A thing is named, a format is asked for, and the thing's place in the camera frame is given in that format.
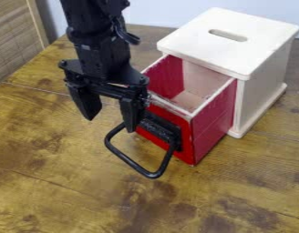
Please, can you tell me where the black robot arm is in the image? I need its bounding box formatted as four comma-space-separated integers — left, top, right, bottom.
60, 0, 149, 132

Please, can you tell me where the white wooden box cabinet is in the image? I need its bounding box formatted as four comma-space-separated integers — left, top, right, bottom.
156, 7, 299, 138

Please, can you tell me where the black metal drawer handle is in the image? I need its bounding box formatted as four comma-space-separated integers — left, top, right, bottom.
102, 115, 183, 179

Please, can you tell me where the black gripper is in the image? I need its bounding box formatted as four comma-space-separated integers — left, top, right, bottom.
60, 35, 149, 133

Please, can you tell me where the red wooden drawer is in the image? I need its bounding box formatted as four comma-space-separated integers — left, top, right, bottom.
143, 55, 238, 166

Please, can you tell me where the black cable loop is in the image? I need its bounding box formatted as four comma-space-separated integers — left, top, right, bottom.
113, 16, 143, 46

